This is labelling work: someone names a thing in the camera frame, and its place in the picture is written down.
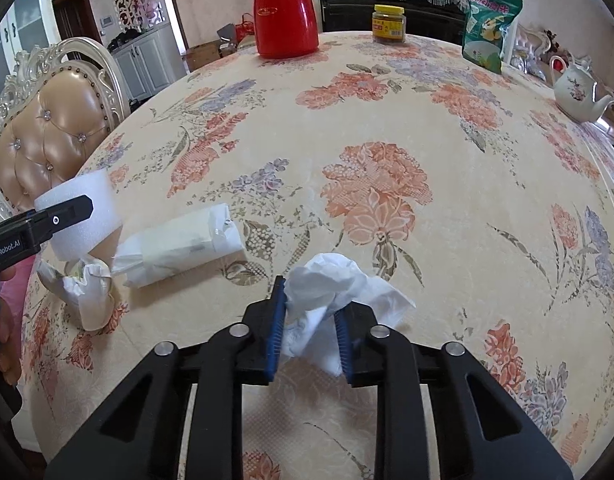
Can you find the crumpled white paper wrapper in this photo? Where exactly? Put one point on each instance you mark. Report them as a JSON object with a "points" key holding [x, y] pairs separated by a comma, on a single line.
{"points": [[92, 305]]}

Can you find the black upright piano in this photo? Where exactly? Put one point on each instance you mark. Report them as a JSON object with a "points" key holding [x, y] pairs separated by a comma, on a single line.
{"points": [[347, 17]]}

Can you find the green snack bag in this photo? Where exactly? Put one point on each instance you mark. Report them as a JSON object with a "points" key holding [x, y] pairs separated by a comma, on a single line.
{"points": [[489, 30]]}

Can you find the beige tufted ornate chair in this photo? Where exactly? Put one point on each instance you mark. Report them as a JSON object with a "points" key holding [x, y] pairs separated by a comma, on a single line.
{"points": [[52, 125]]}

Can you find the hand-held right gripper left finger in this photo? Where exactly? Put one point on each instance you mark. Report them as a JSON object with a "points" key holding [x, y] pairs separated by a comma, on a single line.
{"points": [[274, 332]]}

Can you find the red thermos flask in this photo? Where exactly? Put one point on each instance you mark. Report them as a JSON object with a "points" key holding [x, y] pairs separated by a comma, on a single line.
{"points": [[284, 15]]}

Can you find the person's left hand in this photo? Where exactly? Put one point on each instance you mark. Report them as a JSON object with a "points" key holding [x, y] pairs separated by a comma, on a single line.
{"points": [[7, 350]]}

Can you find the yellow lid glass jar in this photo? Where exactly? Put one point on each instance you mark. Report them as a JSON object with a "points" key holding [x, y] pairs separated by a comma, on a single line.
{"points": [[388, 25]]}

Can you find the white glass door cabinet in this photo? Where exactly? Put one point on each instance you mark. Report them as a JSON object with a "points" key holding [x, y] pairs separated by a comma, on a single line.
{"points": [[17, 15]]}

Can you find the pink waste bin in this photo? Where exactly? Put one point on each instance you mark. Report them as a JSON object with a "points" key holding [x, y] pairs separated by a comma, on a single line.
{"points": [[24, 287]]}

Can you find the clear plastic wrapped packet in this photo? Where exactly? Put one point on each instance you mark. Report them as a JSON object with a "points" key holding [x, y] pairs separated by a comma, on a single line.
{"points": [[182, 250]]}

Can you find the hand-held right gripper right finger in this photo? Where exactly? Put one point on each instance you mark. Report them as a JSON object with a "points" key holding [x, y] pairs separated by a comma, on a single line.
{"points": [[343, 342]]}

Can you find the white floral teapot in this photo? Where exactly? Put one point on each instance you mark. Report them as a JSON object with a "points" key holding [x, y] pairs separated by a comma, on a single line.
{"points": [[577, 92]]}

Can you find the low white cabinet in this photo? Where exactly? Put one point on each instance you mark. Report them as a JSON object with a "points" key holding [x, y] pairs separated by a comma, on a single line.
{"points": [[147, 60]]}

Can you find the white tissue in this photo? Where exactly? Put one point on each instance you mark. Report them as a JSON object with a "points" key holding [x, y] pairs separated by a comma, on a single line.
{"points": [[347, 280]]}

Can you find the dark wooden door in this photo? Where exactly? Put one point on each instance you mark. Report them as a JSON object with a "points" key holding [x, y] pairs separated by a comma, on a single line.
{"points": [[72, 20]]}

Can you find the cardboard box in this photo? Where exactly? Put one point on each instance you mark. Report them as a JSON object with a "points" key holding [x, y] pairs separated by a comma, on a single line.
{"points": [[202, 56]]}

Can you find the red gift bag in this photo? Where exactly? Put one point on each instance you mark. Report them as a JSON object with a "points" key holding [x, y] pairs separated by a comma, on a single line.
{"points": [[245, 27]]}

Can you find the white foam sheet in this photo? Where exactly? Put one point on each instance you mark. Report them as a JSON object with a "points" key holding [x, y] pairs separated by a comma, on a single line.
{"points": [[92, 232]]}

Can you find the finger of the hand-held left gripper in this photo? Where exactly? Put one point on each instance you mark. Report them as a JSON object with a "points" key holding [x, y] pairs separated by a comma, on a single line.
{"points": [[67, 214]]}

